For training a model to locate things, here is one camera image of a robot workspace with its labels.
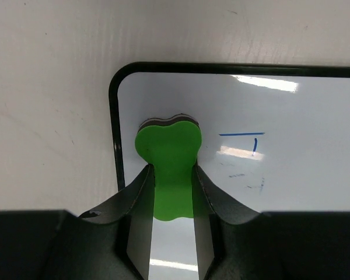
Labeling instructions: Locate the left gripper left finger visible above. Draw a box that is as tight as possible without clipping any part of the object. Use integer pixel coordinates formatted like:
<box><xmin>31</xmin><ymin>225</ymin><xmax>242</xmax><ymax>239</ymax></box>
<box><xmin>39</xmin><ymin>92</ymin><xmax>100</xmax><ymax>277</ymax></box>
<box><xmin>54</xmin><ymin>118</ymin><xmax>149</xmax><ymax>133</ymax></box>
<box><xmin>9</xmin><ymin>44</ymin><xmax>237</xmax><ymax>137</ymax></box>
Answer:
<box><xmin>43</xmin><ymin>165</ymin><xmax>155</xmax><ymax>279</ymax></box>

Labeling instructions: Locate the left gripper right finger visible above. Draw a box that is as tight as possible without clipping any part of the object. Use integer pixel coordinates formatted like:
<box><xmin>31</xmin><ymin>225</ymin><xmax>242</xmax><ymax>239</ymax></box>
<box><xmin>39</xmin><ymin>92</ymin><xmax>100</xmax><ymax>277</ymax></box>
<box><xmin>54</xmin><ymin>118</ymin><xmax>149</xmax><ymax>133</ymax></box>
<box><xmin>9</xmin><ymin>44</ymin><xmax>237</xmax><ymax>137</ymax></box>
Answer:
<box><xmin>191</xmin><ymin>165</ymin><xmax>283</xmax><ymax>279</ymax></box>

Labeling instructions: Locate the green felt whiteboard eraser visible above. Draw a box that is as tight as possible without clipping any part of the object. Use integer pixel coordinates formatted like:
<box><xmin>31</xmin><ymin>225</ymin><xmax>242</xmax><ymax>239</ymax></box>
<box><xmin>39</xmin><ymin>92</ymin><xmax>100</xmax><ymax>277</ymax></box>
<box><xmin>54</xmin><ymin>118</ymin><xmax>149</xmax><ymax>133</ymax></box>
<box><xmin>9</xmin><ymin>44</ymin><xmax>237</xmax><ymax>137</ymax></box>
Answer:
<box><xmin>135</xmin><ymin>114</ymin><xmax>202</xmax><ymax>221</ymax></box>

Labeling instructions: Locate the small black-framed whiteboard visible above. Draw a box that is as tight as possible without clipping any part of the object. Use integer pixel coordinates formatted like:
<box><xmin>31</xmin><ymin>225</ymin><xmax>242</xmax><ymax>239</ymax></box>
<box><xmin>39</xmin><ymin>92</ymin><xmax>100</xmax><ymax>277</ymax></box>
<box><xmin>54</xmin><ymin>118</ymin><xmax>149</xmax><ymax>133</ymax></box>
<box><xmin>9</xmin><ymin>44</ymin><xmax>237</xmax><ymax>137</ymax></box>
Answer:
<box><xmin>108</xmin><ymin>62</ymin><xmax>350</xmax><ymax>279</ymax></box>

